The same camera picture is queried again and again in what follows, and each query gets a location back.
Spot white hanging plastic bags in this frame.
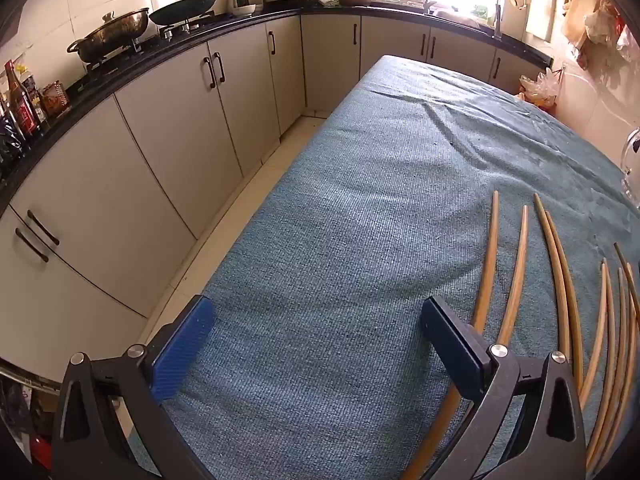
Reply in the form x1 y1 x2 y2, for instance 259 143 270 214
582 5 640 72

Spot white plastic bag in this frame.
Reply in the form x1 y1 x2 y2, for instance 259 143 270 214
517 67 563 108

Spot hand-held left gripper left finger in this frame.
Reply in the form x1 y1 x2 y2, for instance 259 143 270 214
50 294 217 480

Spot brown seasoning jar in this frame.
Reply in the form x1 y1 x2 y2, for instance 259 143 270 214
40 80 71 117

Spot black frying pan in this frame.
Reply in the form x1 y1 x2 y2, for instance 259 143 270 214
149 0 242 26

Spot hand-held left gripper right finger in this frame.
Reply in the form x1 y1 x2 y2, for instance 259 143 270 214
415 295 587 480

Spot lidded steel wok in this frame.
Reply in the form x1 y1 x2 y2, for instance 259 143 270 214
67 7 151 63

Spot dark sauce bottle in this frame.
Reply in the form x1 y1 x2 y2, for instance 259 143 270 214
4 60 38 138

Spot clear glass mug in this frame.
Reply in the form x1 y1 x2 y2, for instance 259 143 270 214
620 129 640 208

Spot printed beige plastic bag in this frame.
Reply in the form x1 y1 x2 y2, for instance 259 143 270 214
562 0 601 50

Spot black gas stove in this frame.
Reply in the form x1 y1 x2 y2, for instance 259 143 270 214
82 10 221 78

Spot bunch of wooden chopsticks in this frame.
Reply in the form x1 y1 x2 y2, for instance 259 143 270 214
402 191 640 480

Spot yellow capped seasoning bottle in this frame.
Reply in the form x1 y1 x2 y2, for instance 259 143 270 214
17 65 48 128

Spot blue tablecloth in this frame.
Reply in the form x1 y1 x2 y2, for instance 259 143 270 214
125 54 640 480

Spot pale hanging cutting board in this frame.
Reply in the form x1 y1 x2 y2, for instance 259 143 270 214
525 0 558 41

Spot beige lower kitchen cabinets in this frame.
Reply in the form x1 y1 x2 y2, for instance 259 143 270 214
0 12 551 366

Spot black kitchen countertop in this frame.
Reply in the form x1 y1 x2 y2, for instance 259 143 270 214
0 2 556 211

